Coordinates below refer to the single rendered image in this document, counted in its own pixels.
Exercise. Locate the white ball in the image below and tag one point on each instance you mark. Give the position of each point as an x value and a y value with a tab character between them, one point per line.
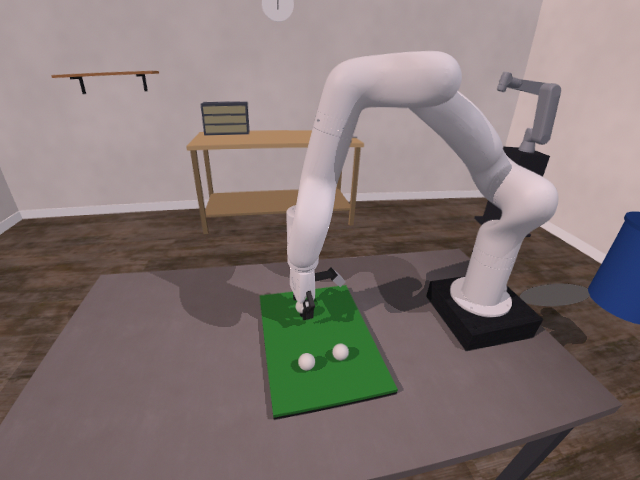
306	361
299	307
340	352

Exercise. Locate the green mat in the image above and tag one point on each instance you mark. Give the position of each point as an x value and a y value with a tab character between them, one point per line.
331	383

